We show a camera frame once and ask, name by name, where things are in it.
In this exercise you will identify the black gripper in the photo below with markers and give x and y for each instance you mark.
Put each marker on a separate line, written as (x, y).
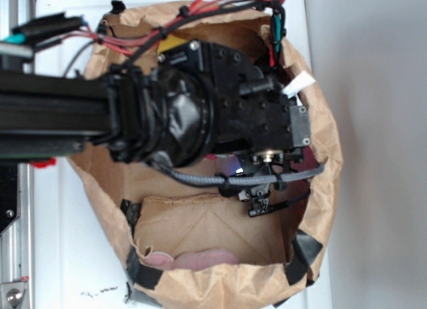
(213, 100)

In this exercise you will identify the pink soft toy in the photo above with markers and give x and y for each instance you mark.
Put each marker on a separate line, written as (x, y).
(194, 261)

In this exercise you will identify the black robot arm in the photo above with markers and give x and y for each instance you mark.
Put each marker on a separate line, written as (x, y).
(46, 117)

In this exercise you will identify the brown paper bag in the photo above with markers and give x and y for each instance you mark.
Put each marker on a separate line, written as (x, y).
(142, 211)

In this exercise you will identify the yellow green sponge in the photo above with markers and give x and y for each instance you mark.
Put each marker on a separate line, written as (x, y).
(169, 43)

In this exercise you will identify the white paper label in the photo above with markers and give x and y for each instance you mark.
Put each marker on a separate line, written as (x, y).
(300, 82)

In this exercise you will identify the aluminium frame rail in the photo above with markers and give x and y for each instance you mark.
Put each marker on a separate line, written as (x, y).
(17, 287)

